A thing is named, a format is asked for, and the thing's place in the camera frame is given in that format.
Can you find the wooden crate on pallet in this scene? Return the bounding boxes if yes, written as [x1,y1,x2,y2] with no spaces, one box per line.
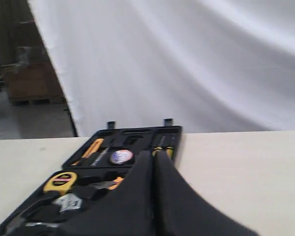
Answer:
[1,21,65,105]

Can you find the black plastic tool case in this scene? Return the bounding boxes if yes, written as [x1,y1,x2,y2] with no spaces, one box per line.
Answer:
[0,118,182,236]

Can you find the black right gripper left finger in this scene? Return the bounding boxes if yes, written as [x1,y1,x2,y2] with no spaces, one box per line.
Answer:
[56,151,153,236]

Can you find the roll of electrical tape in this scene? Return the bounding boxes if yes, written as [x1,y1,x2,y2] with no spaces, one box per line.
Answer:
[110,149,133,165]

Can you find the claw hammer black grip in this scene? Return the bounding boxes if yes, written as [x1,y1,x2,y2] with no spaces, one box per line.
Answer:
[3,216,60,236]

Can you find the clear voltage tester screwdriver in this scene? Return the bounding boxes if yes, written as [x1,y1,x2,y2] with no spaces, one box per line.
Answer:
[91,147,110,166]

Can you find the small yellow black screwdriver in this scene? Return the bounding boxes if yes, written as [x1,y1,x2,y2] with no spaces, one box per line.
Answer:
[166,135,175,159]

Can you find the white backdrop cloth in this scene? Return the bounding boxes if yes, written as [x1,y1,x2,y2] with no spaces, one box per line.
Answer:
[29,0,295,136]

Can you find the adjustable wrench black handle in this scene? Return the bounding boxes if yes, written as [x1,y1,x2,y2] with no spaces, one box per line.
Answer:
[52,193,83,214]

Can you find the orange handled pliers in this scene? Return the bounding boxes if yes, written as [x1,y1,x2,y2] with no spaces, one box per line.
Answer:
[92,177,124,190]

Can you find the orange utility knife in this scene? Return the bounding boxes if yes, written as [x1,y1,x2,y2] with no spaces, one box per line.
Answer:
[72,138,104,166]

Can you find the yellow tape measure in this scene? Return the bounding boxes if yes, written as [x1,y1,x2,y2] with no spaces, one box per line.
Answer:
[43,172,78,196]

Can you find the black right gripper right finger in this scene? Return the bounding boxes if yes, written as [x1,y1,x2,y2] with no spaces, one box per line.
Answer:
[153,152,257,236]

